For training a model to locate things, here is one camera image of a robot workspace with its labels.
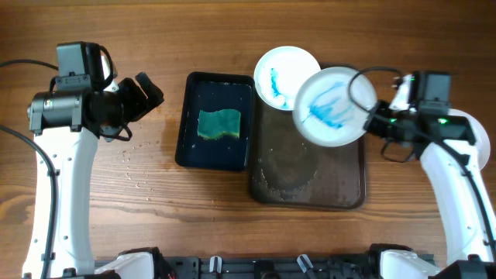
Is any black rectangular water tray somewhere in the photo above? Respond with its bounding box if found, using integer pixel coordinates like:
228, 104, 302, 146
175, 72, 257, 171

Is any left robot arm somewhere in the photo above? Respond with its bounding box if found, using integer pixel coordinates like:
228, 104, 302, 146
22, 72, 164, 278

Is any brown plastic serving tray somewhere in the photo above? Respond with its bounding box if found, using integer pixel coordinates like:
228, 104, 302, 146
248, 99, 367, 211

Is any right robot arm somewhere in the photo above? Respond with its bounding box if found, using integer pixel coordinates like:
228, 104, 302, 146
364, 101, 495, 278

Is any green yellow sponge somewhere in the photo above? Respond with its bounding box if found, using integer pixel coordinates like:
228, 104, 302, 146
197, 109, 241, 140

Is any white plate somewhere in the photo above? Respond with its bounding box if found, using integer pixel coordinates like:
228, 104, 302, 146
292, 67, 377, 147
253, 46, 321, 111
449, 108, 491, 170

